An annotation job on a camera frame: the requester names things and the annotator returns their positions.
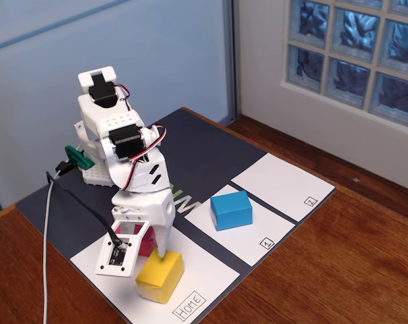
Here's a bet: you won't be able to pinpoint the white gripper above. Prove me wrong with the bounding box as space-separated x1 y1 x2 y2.
110 187 176 263

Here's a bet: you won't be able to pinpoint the yellow paper box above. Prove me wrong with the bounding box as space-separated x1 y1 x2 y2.
134 248 185 304

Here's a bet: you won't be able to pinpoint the red paper box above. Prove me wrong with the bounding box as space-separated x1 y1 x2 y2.
137 225 159 259

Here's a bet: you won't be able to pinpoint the blue paper box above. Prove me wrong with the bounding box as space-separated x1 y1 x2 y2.
209 190 254 232

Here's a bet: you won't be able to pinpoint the white sheet marked home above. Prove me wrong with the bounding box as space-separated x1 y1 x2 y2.
69 215 243 324

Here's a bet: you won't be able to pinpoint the white sheet marked 1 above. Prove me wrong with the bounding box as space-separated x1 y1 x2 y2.
183 184 297 268

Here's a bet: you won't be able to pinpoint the black mat with logo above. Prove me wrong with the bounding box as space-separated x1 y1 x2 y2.
15 107 337 324

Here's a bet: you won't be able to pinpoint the green clamp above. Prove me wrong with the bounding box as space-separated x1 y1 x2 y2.
64 144 95 170

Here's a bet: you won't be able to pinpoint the black plug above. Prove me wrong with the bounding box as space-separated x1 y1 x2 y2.
54 161 78 176

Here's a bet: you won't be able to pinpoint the white sheet marked 2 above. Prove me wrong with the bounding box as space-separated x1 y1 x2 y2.
230 152 336 223

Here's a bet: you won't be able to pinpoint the glass block window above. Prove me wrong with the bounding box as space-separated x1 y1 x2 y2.
284 0 408 132

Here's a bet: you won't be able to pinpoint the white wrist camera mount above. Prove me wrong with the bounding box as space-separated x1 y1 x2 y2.
95 220 152 279

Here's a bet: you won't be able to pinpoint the red white black servo wires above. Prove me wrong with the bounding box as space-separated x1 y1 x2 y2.
113 84 132 111
124 124 167 192

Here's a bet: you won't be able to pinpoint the black camera cable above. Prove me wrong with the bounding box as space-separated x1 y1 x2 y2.
46 171 124 248

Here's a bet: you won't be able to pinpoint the white cable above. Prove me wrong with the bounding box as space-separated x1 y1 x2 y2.
41 169 62 324

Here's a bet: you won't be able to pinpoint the grey door frame post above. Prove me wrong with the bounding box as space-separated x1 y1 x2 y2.
222 0 243 126

